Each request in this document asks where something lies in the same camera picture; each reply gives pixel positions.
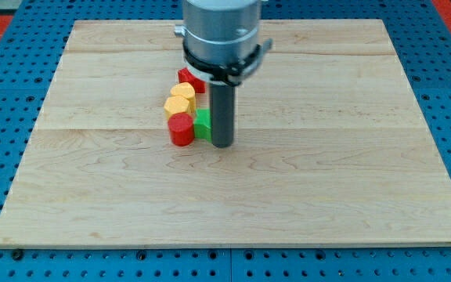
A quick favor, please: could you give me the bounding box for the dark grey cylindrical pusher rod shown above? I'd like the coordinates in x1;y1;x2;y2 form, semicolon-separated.
209;84;236;148

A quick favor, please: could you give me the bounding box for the black clamp ring mount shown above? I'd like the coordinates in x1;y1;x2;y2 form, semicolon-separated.
182;38;272;86

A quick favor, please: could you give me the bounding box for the green star block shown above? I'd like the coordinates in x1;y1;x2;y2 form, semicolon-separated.
193;109;211;143

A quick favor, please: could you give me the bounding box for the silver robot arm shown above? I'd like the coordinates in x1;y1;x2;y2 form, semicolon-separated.
175;0;272;148

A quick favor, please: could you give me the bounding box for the red star block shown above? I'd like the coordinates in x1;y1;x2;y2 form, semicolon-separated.
177;67;206;94

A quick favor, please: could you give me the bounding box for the yellow heart block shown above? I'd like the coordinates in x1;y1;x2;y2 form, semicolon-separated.
170;82;197;112

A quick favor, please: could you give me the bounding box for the yellow hexagon block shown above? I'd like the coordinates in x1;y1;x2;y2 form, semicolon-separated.
164;96;191;120

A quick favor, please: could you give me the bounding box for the red cylinder block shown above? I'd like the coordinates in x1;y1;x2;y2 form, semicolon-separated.
168;113;195;146

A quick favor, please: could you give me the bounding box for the light wooden board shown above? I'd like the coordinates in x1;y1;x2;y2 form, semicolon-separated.
0;20;451;249

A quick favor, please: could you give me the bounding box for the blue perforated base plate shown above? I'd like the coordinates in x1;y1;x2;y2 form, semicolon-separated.
0;1;451;281

